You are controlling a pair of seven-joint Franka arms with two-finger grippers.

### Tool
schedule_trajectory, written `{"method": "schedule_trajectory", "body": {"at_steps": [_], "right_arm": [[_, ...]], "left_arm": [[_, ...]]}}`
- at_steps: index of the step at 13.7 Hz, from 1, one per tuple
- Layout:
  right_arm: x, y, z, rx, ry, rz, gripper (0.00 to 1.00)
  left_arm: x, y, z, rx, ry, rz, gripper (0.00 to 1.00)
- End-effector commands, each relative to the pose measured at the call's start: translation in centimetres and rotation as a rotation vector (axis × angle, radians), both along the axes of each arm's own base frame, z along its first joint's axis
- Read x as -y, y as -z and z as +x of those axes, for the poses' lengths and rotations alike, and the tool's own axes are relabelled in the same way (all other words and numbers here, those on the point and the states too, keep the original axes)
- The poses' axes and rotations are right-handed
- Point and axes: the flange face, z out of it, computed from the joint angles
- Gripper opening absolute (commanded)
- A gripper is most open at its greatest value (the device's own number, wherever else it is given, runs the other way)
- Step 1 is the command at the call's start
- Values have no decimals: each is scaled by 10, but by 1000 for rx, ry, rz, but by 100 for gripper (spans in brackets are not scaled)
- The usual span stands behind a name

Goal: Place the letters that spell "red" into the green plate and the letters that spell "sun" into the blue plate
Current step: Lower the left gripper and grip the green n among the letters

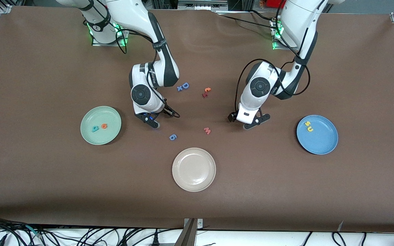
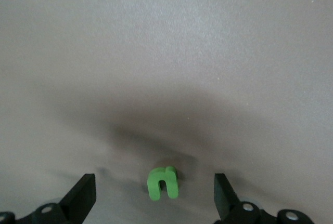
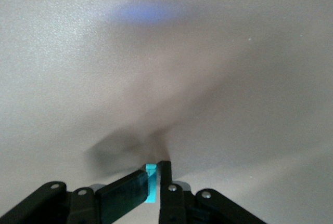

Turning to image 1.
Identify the metal table clamp bracket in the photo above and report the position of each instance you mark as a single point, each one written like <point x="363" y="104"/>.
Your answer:
<point x="190" y="235"/>

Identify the beige plate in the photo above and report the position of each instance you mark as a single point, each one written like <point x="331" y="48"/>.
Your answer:
<point x="194" y="169"/>

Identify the blue foam number 6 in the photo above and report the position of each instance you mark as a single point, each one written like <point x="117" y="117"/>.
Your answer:
<point x="172" y="137"/>

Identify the brown table cover sheet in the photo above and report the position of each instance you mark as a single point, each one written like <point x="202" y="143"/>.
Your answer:
<point x="197" y="212"/>

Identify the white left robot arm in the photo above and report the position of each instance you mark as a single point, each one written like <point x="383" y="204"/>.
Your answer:
<point x="299" y="20"/>

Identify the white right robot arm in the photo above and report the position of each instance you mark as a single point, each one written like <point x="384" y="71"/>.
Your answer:
<point x="132" y="13"/>

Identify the black power plug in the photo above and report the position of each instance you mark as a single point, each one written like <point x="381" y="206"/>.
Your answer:
<point x="155" y="240"/>

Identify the blue foam letter D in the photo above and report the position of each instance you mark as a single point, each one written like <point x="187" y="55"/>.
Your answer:
<point x="185" y="85"/>

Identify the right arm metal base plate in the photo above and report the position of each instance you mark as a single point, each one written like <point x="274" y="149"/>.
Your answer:
<point x="96" y="43"/>

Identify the blue plate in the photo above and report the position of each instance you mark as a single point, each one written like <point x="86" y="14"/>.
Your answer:
<point x="322" y="140"/>

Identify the light green plate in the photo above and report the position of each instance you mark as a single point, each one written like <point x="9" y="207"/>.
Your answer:
<point x="100" y="116"/>

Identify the teal foam number 9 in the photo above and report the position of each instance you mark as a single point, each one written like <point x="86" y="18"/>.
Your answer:
<point x="95" y="128"/>

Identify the red box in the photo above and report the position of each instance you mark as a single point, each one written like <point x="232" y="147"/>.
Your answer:
<point x="275" y="3"/>

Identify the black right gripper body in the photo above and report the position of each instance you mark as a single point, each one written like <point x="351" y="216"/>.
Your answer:
<point x="167" y="110"/>

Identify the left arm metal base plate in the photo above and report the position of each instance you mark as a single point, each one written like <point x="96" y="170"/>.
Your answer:
<point x="279" y="48"/>

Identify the aluminium frame with sockets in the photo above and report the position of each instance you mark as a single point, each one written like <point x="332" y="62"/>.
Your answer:
<point x="200" y="5"/>

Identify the pink foam letter M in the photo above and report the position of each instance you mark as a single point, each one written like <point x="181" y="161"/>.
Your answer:
<point x="207" y="130"/>

